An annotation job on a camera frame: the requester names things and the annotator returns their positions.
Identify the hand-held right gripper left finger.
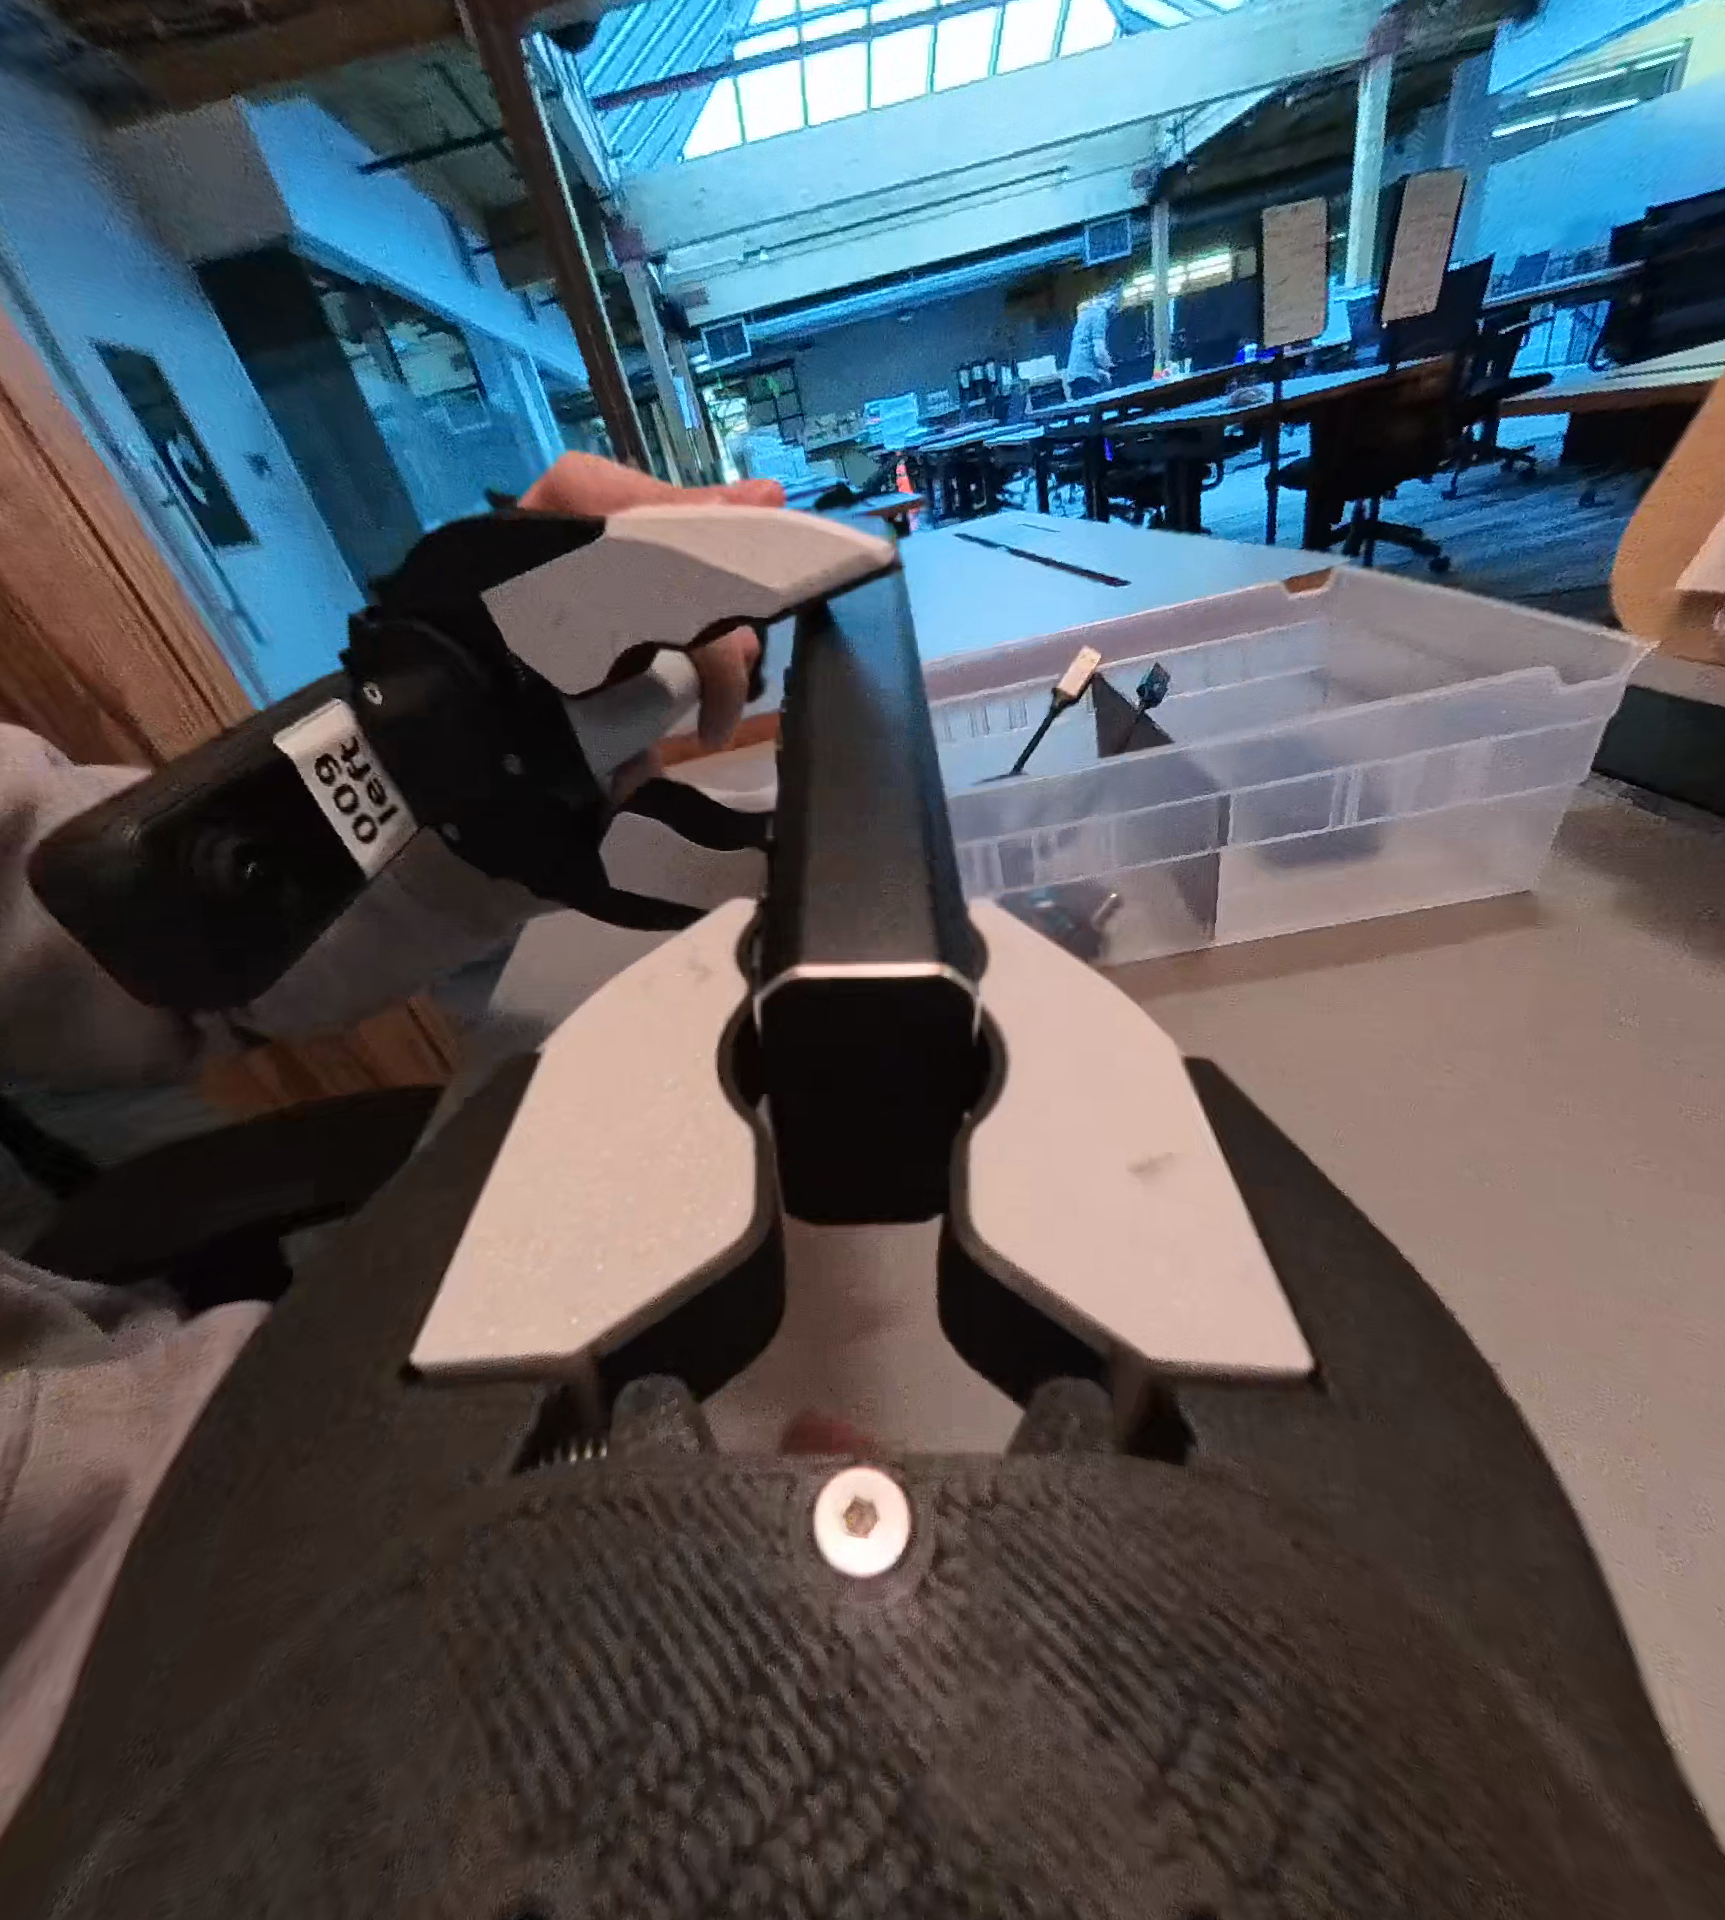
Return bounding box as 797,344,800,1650
408,900,788,1450

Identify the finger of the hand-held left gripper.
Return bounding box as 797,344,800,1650
479,505,901,701

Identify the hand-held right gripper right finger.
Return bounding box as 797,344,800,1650
937,900,1320,1459

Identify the black angled-plug USB cable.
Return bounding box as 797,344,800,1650
1005,642,1106,783

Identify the clear plastic divided bin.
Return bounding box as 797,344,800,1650
937,567,1657,970

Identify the long dark desk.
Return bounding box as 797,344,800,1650
923,352,1448,528

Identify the person's left hand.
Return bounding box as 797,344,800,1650
519,451,788,812

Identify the brown steel pillar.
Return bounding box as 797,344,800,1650
464,0,654,470

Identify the wooden panel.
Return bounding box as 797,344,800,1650
0,150,263,768

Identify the white table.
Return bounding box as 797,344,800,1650
801,511,1344,663

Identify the skylight window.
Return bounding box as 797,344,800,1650
681,0,1127,160

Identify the person's grey sweatshirt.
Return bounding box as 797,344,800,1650
0,1200,269,1920

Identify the tan board panel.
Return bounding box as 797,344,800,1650
1259,199,1333,351
1378,168,1469,325

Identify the black office chair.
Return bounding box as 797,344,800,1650
1274,323,1538,573

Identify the dark stand base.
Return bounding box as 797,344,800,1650
1594,652,1725,820

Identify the round wooden board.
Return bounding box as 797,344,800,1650
1613,337,1725,671

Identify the wooden table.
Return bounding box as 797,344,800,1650
1499,337,1725,469

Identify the black monitor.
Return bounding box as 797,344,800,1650
1604,176,1725,371

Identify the dark wall poster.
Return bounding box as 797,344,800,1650
94,343,256,551

